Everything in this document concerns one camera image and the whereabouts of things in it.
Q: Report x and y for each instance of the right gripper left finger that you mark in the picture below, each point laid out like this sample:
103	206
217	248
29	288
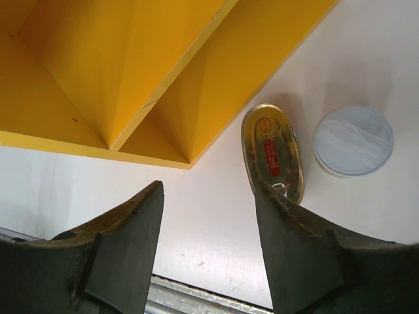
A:
102	266

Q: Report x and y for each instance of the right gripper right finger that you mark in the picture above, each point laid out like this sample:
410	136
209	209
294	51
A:
316	266

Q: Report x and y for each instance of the gold oval fish tin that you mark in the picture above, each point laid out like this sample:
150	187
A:
271	152

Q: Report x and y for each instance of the near small can white lid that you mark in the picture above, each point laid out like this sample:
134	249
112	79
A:
352	142

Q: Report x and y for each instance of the yellow two-shelf cabinet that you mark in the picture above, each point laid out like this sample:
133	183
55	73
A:
150	82

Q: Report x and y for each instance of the aluminium front rail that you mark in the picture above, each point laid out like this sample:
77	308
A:
168	297

